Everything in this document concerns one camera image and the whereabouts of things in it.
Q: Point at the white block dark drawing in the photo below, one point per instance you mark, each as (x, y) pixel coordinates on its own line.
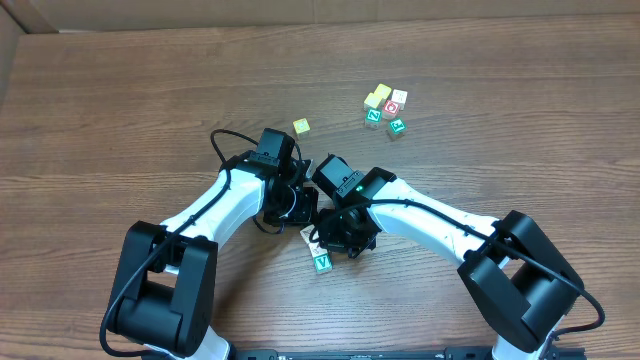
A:
(316, 250)

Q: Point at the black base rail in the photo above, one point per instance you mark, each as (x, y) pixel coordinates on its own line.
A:
(450, 353)

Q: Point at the yellow block lower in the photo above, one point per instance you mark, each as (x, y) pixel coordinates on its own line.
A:
(372, 101)

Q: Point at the green block letter V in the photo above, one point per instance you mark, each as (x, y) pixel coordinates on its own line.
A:
(322, 263)

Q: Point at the green block letter Z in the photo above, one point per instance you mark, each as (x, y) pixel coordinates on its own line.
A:
(372, 118)

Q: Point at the yellow block upper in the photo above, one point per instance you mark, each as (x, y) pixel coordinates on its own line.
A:
(383, 91)

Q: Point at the white leaf block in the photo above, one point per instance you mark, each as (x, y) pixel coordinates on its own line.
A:
(309, 235)

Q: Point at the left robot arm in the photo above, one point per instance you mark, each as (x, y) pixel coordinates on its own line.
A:
(163, 290)

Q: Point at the lone yellow block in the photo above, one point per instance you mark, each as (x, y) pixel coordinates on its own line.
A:
(301, 128)

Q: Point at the green block right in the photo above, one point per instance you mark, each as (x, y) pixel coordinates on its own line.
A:
(396, 128)

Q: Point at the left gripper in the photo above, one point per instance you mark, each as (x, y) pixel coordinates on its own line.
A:
(293, 211)

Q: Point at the white block top right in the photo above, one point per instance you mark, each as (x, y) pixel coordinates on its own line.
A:
(400, 97)

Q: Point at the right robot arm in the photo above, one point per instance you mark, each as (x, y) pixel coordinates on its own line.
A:
(520, 282)

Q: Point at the cardboard box wall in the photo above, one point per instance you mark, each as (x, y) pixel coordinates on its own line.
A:
(316, 49)

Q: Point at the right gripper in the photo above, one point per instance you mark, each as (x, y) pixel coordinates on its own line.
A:
(343, 239)

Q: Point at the red block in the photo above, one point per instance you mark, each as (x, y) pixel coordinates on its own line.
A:
(390, 110)

